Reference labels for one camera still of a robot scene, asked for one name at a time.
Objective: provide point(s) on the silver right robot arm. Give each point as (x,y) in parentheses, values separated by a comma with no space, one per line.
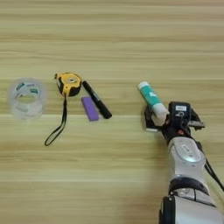
(186,157)

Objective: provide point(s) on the black marker pen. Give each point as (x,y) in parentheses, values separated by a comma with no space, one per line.
(97,100)

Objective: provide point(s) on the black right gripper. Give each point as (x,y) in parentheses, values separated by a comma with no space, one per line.
(178,129)

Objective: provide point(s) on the purple rectangular block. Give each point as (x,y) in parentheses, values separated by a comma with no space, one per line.
(89,108)

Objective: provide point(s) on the yellow black tape measure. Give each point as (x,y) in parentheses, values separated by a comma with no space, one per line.
(69,83)

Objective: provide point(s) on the clear packing tape roll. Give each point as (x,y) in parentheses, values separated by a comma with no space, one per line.
(26,99)

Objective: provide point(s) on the small black box white label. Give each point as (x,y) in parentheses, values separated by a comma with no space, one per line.
(179,111)

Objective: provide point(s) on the white teal glue stick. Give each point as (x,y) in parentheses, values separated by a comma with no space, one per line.
(151,97)

